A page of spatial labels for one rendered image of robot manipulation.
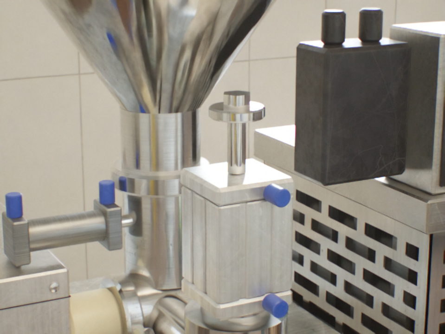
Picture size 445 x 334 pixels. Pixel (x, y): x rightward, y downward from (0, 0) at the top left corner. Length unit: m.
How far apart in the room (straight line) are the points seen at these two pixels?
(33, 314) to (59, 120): 1.48
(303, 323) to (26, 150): 1.32
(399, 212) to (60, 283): 0.24
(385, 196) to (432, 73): 0.10
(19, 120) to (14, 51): 0.14
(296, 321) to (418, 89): 0.24
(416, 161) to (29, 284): 0.28
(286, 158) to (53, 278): 0.28
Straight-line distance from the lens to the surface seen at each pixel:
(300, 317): 0.82
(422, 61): 0.67
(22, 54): 2.02
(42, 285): 0.60
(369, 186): 0.72
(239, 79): 2.22
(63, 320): 0.61
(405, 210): 0.69
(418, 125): 0.68
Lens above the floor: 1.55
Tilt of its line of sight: 15 degrees down
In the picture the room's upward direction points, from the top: straight up
